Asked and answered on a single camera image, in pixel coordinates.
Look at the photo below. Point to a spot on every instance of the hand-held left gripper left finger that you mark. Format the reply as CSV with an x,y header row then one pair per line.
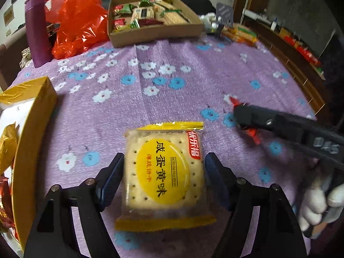
x,y
113,182

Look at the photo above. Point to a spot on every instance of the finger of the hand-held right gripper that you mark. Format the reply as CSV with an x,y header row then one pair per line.
x,y
258,118

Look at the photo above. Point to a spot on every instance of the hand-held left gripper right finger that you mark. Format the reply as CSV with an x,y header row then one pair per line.
x,y
217,177

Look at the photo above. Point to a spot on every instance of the small red snack packet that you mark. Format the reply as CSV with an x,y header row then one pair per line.
x,y
254,135

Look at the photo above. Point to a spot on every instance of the yellow cracker packet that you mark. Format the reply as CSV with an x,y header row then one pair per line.
x,y
161,177

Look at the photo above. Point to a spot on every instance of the yellow cardboard box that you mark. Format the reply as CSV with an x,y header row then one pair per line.
x,y
29,139

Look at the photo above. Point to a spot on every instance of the person's right hand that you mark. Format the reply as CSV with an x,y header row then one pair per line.
x,y
314,204

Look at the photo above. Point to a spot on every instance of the row of red yellow boxes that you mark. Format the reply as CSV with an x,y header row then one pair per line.
x,y
302,47

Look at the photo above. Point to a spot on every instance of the orange snack packets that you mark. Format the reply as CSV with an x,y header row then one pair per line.
x,y
242,33

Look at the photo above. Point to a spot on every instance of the purple floral cloth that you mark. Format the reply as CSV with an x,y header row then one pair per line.
x,y
172,96

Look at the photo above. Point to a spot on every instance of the white crumpled wrapper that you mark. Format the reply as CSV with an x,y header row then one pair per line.
x,y
208,21

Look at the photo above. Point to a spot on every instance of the golden foil packet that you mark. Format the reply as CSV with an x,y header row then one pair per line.
x,y
7,147

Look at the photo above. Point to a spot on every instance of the grey perforated stand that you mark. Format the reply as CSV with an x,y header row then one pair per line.
x,y
224,12

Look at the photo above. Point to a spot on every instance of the brown cardboard tray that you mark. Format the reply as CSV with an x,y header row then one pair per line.
x,y
158,35

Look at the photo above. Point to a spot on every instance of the pile of assorted snack packets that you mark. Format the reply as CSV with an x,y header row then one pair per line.
x,y
145,13

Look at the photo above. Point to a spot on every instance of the red plastic bag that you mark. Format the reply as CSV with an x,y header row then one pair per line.
x,y
78,24

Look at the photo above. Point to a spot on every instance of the purple bottle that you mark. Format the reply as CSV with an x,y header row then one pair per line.
x,y
37,32

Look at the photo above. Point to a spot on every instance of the wooden bed frame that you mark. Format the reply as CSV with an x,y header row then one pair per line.
x,y
295,67

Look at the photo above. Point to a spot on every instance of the small picture frame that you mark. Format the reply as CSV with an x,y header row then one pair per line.
x,y
8,14

